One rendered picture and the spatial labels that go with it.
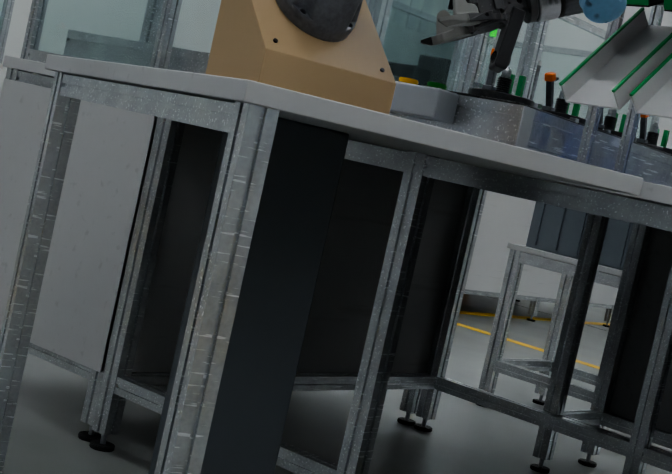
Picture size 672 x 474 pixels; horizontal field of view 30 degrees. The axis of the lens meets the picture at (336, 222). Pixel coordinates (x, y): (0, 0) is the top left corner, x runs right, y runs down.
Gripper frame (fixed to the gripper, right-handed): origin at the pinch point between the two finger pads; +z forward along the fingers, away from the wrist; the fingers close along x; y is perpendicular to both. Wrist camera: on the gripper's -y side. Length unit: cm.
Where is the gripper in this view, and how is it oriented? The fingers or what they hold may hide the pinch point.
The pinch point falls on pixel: (429, 35)
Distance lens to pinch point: 227.9
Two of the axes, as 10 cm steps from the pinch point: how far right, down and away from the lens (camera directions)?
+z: -9.6, 2.2, -1.6
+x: 1.4, -1.1, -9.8
